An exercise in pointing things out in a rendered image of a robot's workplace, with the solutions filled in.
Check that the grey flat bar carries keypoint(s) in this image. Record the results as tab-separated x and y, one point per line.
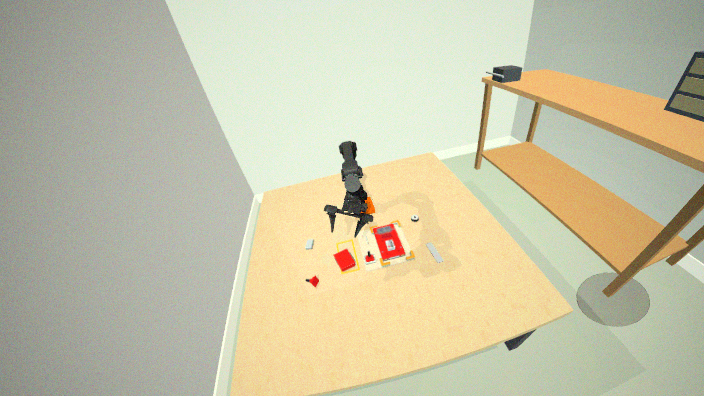
434	252

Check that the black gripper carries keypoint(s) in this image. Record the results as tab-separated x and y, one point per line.
364	218

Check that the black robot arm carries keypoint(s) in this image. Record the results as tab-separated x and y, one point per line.
351	173

